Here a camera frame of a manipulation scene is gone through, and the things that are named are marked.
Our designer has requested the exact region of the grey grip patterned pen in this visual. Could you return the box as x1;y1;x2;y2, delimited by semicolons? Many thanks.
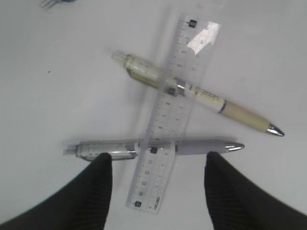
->
63;139;245;161

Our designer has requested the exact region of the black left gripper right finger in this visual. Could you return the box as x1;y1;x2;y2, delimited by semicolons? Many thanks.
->
204;151;307;230

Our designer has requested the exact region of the white pen with grey grip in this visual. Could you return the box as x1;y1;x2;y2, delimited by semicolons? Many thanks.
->
40;0;75;9

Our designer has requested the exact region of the transparent plastic ruler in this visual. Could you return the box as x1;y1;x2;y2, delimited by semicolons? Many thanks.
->
125;15;221;215

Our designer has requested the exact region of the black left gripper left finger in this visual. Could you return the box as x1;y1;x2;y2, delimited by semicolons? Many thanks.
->
0;153;113;230

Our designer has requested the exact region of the beige grip patterned pen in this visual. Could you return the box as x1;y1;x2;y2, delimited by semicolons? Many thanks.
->
112;51;285;137

